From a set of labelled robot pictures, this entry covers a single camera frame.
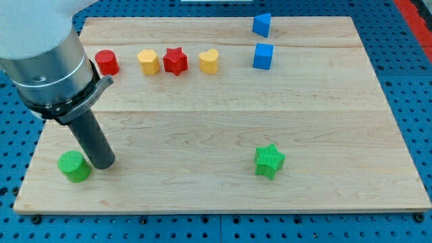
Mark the red cylinder block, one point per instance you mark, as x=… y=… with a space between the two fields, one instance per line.
x=107 y=62

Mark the yellow hexagon block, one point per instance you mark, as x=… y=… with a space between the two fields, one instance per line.
x=149 y=62

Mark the red tape strip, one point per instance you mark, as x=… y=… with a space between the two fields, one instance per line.
x=418 y=18

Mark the light wooden board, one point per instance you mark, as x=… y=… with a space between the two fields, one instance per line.
x=185 y=144

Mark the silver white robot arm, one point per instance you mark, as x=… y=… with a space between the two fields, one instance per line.
x=43 y=56

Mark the red star block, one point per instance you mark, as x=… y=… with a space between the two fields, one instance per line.
x=175 y=61

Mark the yellow heart block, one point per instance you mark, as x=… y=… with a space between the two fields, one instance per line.
x=209 y=61

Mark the green cylinder block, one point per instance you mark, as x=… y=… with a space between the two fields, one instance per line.
x=74 y=166

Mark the green star block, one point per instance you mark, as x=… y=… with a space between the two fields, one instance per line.
x=268 y=161

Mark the blue cube block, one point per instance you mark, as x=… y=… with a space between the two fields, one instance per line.
x=263 y=55

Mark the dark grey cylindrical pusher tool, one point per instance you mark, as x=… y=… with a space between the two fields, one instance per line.
x=91 y=138

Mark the blue triangular prism block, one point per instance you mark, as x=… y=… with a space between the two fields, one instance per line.
x=261 y=24

